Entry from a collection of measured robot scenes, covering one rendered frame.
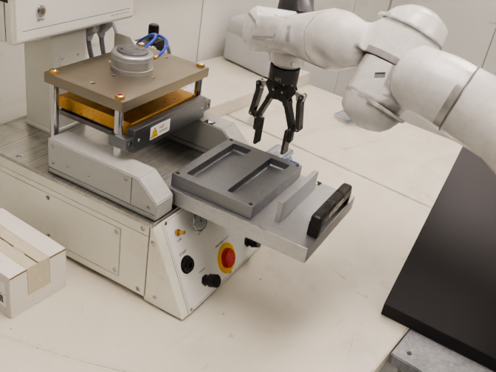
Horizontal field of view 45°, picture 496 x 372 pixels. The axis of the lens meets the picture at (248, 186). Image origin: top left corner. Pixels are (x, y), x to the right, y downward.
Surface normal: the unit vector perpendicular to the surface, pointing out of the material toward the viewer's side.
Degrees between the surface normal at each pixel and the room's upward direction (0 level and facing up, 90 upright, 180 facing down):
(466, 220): 43
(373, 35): 62
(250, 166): 0
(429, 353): 0
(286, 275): 0
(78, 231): 90
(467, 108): 81
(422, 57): 34
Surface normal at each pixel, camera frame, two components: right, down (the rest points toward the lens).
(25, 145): 0.14, -0.86
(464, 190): -0.25, -0.38
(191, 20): 0.79, 0.40
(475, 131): -0.54, 0.43
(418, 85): -0.57, 0.14
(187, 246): 0.84, -0.04
